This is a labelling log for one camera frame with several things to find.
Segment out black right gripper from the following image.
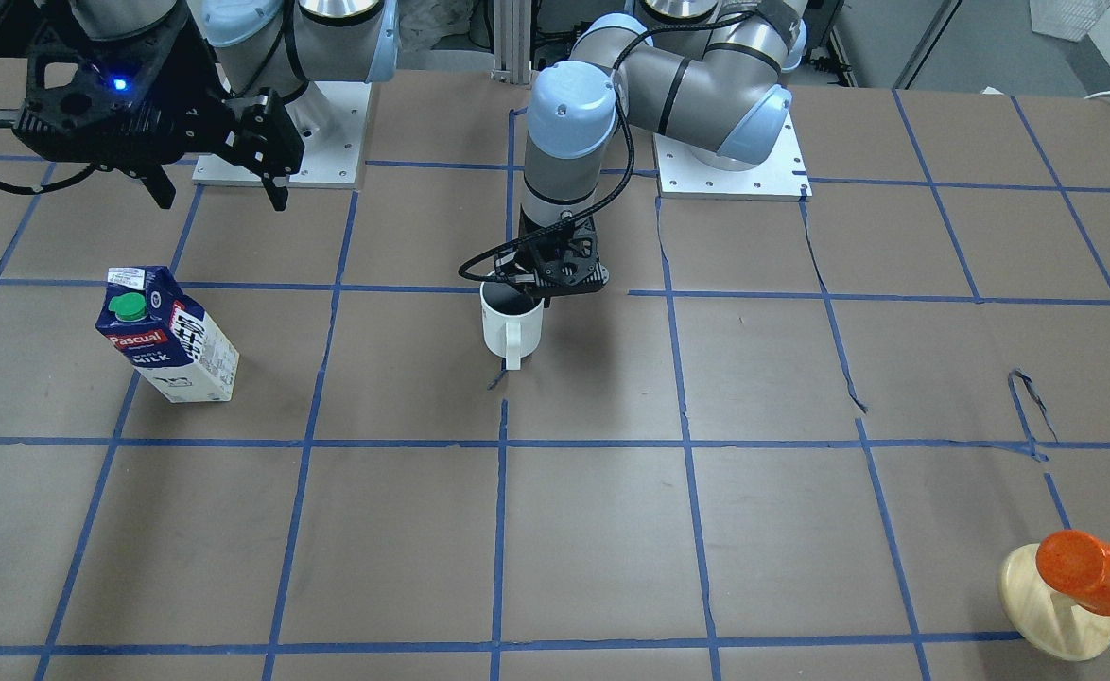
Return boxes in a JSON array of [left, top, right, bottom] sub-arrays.
[[13, 6, 304, 212]]

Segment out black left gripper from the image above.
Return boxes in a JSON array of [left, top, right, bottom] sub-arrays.
[[494, 217, 608, 299]]

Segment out white ceramic mug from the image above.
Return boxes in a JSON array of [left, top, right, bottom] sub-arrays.
[[478, 283, 544, 370]]

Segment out blue white milk carton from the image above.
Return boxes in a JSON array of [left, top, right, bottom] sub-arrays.
[[95, 266, 240, 404]]

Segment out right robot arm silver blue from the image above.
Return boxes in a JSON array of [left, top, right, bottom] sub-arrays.
[[10, 1, 398, 211]]

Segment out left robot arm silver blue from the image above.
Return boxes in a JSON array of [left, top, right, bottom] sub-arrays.
[[460, 1, 806, 299]]

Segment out orange mug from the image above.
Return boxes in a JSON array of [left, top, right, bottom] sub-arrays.
[[1035, 530, 1110, 617]]

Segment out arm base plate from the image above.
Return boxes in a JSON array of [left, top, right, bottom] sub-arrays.
[[653, 83, 811, 201], [192, 81, 374, 189]]

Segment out aluminium frame post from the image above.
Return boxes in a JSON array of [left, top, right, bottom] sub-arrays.
[[491, 0, 533, 87]]

